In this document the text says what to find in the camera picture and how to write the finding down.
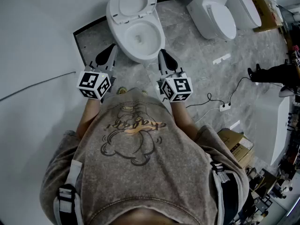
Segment white closed toilet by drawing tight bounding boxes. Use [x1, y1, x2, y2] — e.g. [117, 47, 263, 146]
[186, 0, 237, 42]
[225, 0, 263, 30]

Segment white power cable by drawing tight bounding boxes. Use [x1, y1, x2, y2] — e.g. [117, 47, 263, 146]
[194, 107, 222, 124]

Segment large brown cardboard box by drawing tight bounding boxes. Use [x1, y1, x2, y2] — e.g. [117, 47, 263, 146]
[247, 0, 284, 33]

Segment labelled brown cardboard box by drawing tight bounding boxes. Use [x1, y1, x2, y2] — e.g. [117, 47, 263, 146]
[217, 127, 255, 168]

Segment person's grey printed shirt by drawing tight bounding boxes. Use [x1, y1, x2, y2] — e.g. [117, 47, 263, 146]
[39, 87, 250, 225]

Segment white toilet seat ring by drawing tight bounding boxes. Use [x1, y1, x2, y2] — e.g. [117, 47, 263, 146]
[106, 0, 157, 24]

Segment thin grey wall cable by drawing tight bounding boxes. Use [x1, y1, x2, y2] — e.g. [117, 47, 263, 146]
[0, 71, 76, 102]

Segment long black power cable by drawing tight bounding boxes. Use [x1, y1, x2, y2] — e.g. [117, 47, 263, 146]
[228, 76, 253, 105]

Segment white notched floor piece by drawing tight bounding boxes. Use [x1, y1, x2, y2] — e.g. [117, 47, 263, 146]
[212, 53, 232, 65]

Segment person's shoulder strap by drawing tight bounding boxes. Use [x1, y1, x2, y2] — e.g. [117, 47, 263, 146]
[53, 159, 83, 225]
[210, 160, 240, 225]

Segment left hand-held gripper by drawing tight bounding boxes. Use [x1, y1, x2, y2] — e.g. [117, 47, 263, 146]
[76, 43, 118, 104]

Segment person's right shoulder strap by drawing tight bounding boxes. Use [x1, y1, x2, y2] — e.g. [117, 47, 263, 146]
[210, 160, 240, 225]

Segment dark cluttered shelving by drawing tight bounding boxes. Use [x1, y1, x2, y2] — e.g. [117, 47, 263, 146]
[278, 5, 300, 63]

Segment person's left shoulder strap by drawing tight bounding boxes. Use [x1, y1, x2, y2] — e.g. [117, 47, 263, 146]
[53, 159, 83, 225]

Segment white rectangular fixture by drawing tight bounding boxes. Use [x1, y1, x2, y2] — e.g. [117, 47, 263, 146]
[269, 96, 292, 166]

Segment person's left forearm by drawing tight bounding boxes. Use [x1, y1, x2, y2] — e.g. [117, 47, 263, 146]
[76, 98, 104, 140]

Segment person's right forearm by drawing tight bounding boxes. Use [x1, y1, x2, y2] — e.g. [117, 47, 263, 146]
[170, 101, 200, 142]

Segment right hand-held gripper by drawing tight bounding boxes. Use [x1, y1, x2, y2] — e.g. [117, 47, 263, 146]
[156, 49, 193, 103]

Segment white open toilet bowl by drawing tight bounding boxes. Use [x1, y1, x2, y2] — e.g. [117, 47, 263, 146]
[105, 6, 166, 64]

